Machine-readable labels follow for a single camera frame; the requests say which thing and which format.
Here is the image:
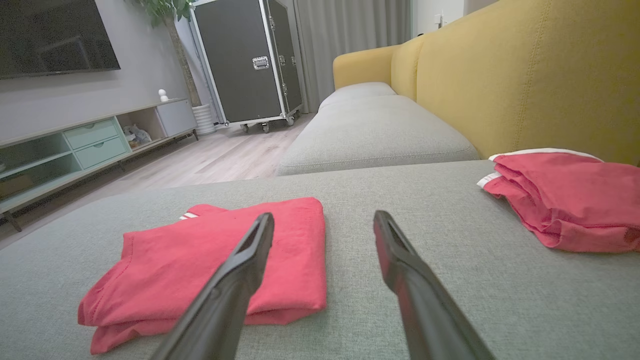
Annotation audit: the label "red and white jersey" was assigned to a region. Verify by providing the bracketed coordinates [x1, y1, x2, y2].
[77, 196, 329, 356]

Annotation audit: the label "white door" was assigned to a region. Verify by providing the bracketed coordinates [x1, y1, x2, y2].
[412, 0, 467, 39]

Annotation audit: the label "grey curtain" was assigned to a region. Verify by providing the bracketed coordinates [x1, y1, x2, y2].
[292, 0, 414, 114]

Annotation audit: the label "red shorts with white stripe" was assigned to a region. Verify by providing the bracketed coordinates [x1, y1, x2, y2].
[476, 147, 640, 254]

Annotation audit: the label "mint green cabinet drawer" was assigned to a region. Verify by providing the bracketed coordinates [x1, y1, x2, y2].
[63, 118, 120, 150]
[73, 135, 129, 170]

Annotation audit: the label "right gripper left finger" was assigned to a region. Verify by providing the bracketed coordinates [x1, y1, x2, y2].
[149, 212, 275, 360]

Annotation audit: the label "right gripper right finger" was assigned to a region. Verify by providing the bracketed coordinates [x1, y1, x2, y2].
[373, 209, 496, 360]

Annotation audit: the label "yellow sofa backrest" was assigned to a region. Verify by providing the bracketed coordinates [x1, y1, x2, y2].
[333, 0, 640, 167]

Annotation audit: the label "large grey sofa seat cushion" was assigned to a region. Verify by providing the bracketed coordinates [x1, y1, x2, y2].
[0, 159, 640, 360]

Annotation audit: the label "crumpled bag in cabinet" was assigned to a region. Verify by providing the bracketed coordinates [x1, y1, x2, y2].
[122, 123, 153, 150]

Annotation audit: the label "medium grey sofa seat cushion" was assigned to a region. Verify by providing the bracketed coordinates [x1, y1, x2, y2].
[277, 94, 481, 177]

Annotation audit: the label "black flat television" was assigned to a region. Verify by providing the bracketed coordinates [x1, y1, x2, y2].
[0, 0, 122, 81]

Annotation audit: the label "black wheeled flight case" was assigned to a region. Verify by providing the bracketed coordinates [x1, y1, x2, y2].
[188, 0, 305, 134]

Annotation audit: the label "indoor tree plant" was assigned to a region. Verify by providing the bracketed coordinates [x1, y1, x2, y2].
[132, 0, 202, 109]

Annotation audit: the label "white ribbed plant pot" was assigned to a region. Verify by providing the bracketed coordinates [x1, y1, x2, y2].
[191, 103, 218, 136]

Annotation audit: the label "long low TV cabinet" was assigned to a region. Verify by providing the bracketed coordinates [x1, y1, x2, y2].
[0, 97, 200, 234]

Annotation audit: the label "small grey sofa seat cushion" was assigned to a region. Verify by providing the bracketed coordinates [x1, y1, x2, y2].
[318, 81, 399, 112]

